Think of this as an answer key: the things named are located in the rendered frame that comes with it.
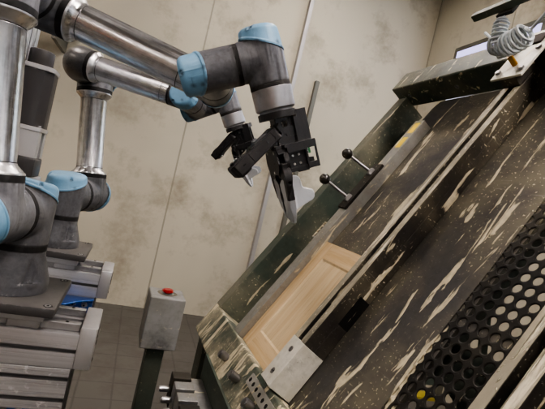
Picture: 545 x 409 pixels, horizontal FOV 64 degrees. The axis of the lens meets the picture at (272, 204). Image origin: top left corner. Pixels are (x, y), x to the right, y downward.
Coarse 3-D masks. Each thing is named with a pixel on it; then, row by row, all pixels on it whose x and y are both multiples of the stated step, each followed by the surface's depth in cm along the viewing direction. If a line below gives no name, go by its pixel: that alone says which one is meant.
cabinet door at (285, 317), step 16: (320, 256) 137; (336, 256) 130; (352, 256) 124; (304, 272) 137; (320, 272) 131; (336, 272) 125; (288, 288) 137; (304, 288) 131; (320, 288) 124; (272, 304) 137; (288, 304) 131; (304, 304) 124; (272, 320) 131; (288, 320) 125; (304, 320) 119; (256, 336) 130; (272, 336) 124; (288, 336) 119; (256, 352) 124; (272, 352) 118
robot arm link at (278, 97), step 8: (264, 88) 76; (272, 88) 76; (280, 88) 77; (288, 88) 78; (256, 96) 78; (264, 96) 77; (272, 96) 77; (280, 96) 77; (288, 96) 78; (256, 104) 78; (264, 104) 77; (272, 104) 77; (280, 104) 77; (288, 104) 78; (256, 112) 80; (264, 112) 78
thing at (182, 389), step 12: (204, 360) 137; (180, 372) 130; (204, 372) 134; (180, 384) 123; (192, 384) 125; (204, 384) 131; (216, 384) 120; (168, 396) 122; (180, 396) 116; (192, 396) 118; (204, 396) 125; (216, 396) 118; (168, 408) 116; (180, 408) 110; (192, 408) 112; (204, 408) 118; (216, 408) 116; (228, 408) 107
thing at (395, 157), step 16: (416, 128) 149; (416, 144) 149; (384, 160) 149; (400, 160) 148; (384, 176) 146; (368, 192) 145; (352, 208) 143; (336, 224) 142; (320, 240) 141; (304, 256) 140; (288, 272) 141; (272, 288) 140; (256, 304) 140; (256, 320) 137; (240, 336) 136
